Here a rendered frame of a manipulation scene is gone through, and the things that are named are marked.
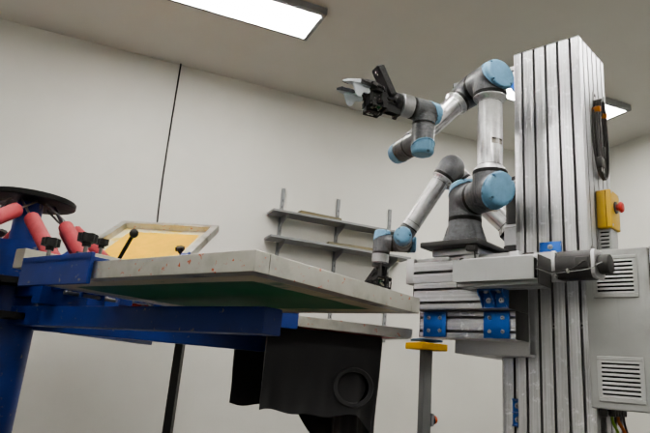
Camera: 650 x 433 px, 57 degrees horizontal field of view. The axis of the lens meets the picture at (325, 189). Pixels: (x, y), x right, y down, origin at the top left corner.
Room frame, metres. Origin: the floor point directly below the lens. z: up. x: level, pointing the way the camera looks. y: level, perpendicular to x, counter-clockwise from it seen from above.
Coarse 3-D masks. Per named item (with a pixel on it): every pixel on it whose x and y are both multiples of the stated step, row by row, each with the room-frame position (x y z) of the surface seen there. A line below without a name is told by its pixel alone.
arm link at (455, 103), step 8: (456, 88) 2.01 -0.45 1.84; (448, 96) 2.02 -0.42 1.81; (456, 96) 1.99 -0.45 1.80; (464, 96) 1.99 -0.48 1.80; (440, 104) 2.00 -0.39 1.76; (448, 104) 1.98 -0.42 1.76; (456, 104) 1.99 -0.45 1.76; (464, 104) 2.00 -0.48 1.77; (472, 104) 2.02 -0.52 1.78; (448, 112) 1.98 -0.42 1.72; (456, 112) 2.00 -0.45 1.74; (464, 112) 2.04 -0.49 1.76; (448, 120) 1.99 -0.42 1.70; (440, 128) 1.98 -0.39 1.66; (392, 144) 1.96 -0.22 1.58; (400, 144) 1.90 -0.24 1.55; (392, 152) 1.95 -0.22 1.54; (400, 152) 1.91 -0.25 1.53; (392, 160) 1.99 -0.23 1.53; (400, 160) 1.96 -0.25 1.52
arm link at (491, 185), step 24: (480, 72) 1.89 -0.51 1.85; (504, 72) 1.88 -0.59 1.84; (480, 96) 1.90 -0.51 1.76; (504, 96) 1.90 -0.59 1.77; (480, 120) 1.92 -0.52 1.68; (480, 144) 1.91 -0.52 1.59; (480, 168) 1.90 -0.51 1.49; (504, 168) 1.89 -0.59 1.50; (480, 192) 1.89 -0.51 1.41; (504, 192) 1.88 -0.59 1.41
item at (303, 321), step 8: (304, 320) 2.24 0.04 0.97; (312, 320) 2.25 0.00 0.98; (320, 320) 2.27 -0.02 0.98; (328, 320) 2.28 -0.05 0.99; (336, 320) 2.29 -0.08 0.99; (312, 328) 2.27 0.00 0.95; (320, 328) 2.27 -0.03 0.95; (328, 328) 2.28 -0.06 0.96; (336, 328) 2.29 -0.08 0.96; (344, 328) 2.30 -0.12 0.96; (352, 328) 2.31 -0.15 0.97; (360, 328) 2.33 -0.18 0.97; (368, 328) 2.34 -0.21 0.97; (376, 328) 2.35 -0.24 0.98; (384, 328) 2.36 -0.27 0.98; (392, 328) 2.38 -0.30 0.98; (400, 328) 2.39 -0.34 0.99; (392, 336) 2.38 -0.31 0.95; (400, 336) 2.39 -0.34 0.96; (408, 336) 2.40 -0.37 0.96
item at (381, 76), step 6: (378, 66) 1.75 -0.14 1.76; (384, 66) 1.76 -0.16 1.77; (372, 72) 1.79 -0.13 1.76; (378, 72) 1.76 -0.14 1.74; (384, 72) 1.76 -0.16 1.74; (378, 78) 1.78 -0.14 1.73; (384, 78) 1.76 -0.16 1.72; (384, 84) 1.77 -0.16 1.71; (390, 84) 1.76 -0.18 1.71; (390, 90) 1.76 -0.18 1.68; (390, 96) 1.77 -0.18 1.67
